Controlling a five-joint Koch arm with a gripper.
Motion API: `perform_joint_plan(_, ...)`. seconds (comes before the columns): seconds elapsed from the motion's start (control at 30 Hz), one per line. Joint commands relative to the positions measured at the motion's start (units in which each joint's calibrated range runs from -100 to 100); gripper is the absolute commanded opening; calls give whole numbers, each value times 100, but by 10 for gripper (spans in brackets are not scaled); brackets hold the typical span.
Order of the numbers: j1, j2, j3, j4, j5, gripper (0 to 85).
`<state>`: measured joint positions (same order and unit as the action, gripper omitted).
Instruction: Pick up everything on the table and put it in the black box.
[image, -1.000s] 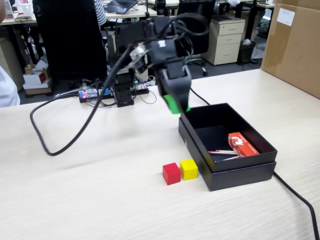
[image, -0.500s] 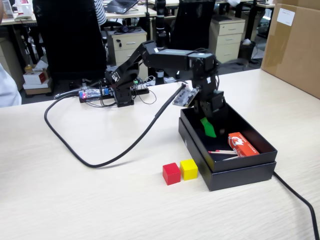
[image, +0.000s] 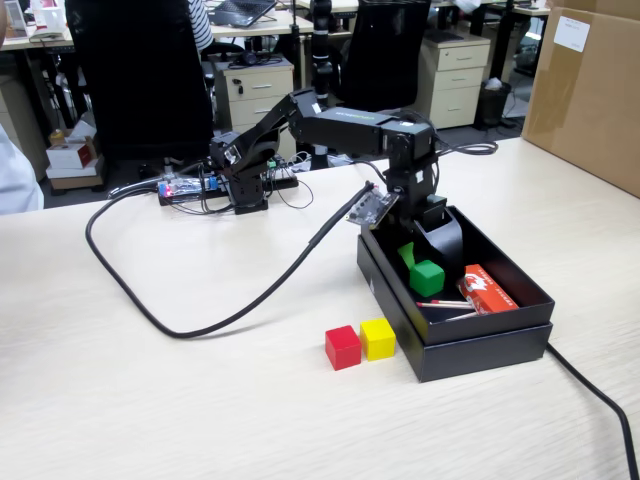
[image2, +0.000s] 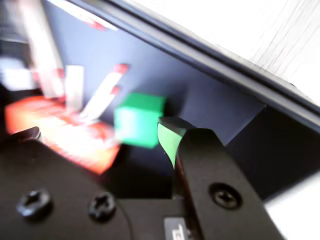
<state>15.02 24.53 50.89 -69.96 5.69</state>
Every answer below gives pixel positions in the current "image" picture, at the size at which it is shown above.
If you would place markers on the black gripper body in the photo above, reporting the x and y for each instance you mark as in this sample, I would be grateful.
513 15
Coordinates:
415 185

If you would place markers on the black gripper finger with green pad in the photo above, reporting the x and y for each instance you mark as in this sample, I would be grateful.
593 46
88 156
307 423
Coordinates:
407 255
445 237

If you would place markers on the white box on desk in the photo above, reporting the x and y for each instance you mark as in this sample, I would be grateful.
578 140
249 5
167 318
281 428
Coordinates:
50 15

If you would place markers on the white carton with red side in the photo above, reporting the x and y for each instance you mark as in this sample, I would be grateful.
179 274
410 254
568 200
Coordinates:
67 156

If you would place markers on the light wooden office desk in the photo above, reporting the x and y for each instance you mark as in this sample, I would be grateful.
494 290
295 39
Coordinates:
280 25

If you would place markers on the black trash bin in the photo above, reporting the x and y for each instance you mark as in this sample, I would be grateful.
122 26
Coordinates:
492 105

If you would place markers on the black headphones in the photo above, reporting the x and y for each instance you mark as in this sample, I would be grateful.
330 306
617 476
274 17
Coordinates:
250 59

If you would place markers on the large brown cardboard box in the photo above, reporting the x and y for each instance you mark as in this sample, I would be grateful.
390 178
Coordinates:
585 95

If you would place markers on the black laptop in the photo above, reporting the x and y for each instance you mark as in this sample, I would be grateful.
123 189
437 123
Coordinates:
240 12

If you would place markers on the controller board with red LED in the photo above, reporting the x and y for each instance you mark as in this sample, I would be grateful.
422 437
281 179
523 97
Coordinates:
182 189

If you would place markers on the brown floor cardboard box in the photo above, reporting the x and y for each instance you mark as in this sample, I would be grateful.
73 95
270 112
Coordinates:
75 180

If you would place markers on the black mesh swivel chair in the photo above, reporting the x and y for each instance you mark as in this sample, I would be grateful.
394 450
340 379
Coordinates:
385 55

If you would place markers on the person in striped shirt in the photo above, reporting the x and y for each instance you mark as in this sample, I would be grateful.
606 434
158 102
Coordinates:
200 22

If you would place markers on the black cardboard box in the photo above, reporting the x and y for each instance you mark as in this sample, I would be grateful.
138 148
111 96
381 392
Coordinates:
500 260

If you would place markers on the beige drawer cabinet with lock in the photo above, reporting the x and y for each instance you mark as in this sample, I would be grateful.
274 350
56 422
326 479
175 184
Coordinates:
255 95

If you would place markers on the yellow wooden cube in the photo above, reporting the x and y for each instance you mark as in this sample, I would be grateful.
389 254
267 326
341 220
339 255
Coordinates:
378 342

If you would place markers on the person in white clothing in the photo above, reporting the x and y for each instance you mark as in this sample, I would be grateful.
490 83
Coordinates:
17 175

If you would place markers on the beige drawer cabinet with keyboard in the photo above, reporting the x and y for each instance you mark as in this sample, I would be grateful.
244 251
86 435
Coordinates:
450 85

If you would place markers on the black open box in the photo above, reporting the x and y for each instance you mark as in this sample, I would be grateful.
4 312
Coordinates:
480 357

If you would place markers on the large black office chair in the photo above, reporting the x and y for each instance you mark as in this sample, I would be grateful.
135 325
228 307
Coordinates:
140 75

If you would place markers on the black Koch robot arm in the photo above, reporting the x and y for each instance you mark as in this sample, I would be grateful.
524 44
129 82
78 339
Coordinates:
340 127

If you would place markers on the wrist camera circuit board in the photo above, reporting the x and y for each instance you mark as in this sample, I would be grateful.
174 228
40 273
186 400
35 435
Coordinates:
372 207

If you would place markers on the red wooden cube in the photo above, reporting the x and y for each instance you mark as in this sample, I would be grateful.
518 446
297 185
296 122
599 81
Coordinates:
343 350

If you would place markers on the green wooden cube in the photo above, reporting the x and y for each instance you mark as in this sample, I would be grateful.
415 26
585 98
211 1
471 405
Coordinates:
426 280

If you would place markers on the black pole with white rings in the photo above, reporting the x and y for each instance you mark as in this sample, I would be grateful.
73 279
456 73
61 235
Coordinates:
321 50

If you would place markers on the red tipped matchstick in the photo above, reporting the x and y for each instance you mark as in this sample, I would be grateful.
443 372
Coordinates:
450 301
445 305
462 316

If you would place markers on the orange matchbox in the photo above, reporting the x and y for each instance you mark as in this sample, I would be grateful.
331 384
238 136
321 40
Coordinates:
487 292

